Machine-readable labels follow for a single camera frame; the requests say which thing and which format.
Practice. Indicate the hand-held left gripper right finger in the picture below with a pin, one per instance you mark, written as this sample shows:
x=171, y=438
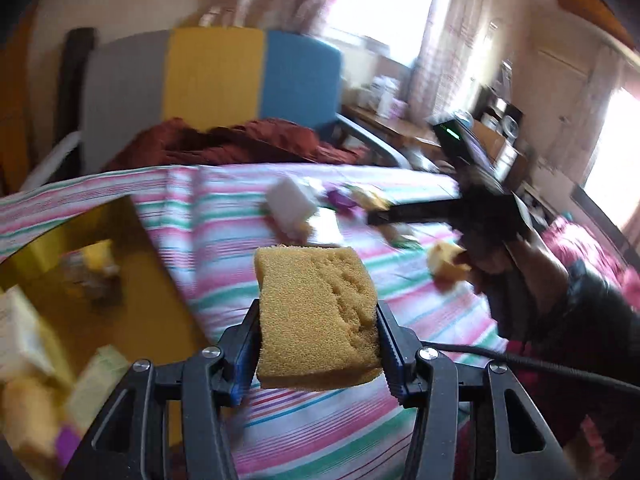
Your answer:
x=394, y=385

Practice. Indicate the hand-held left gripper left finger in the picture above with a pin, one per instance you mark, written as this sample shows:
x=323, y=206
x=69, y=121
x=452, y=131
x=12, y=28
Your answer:
x=239, y=360

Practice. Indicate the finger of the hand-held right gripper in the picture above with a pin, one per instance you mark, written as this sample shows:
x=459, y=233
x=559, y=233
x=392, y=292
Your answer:
x=415, y=212

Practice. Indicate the small purple packet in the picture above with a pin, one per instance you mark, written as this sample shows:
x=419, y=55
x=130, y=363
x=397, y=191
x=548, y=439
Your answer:
x=341, y=200

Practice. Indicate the maroon tin box gold inside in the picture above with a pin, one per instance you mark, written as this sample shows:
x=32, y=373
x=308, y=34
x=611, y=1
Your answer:
x=150, y=280

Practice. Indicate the person's right forearm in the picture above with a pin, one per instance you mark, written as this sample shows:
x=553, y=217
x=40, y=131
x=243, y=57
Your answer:
x=595, y=310

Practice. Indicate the person's right hand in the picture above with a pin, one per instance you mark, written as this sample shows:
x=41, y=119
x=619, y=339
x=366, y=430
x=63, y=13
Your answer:
x=525, y=280

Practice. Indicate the green white wrapper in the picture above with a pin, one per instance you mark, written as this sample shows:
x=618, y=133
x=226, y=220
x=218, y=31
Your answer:
x=402, y=237

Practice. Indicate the small yellow sponge piece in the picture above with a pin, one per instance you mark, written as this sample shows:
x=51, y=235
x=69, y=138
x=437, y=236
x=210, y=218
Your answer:
x=447, y=265

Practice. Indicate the cluttered dark shelf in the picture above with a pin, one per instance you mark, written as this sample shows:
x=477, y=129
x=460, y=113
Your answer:
x=500, y=125

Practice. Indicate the pink patterned blanket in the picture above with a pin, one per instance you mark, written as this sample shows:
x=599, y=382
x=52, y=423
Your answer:
x=575, y=240

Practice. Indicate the pale yellow block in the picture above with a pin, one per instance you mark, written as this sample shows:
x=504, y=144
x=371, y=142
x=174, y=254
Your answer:
x=322, y=230

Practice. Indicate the purple carton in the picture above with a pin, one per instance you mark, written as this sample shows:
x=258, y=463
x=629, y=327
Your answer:
x=401, y=110

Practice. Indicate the white printed carton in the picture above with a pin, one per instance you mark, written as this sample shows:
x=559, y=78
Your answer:
x=385, y=97

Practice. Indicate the white sponge block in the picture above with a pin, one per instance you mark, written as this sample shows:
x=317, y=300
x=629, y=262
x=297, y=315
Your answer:
x=292, y=200

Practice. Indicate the striped bed sheet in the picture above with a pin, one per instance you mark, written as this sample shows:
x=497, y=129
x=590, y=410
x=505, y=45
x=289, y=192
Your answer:
x=225, y=220

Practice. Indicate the maroon quilted jacket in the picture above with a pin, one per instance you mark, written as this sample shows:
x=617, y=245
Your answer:
x=240, y=145

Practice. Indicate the window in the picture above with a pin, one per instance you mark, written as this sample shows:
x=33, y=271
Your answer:
x=380, y=5

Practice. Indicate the white box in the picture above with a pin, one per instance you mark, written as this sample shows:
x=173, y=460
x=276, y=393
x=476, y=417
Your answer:
x=20, y=330

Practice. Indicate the grey yellow blue chair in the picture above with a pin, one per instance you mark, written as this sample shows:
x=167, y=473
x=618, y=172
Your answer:
x=215, y=75

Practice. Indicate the black rolled mat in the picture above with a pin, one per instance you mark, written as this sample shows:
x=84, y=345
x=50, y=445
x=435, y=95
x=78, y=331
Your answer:
x=72, y=85

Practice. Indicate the wooden wardrobe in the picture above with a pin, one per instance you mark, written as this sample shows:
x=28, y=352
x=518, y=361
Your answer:
x=15, y=125

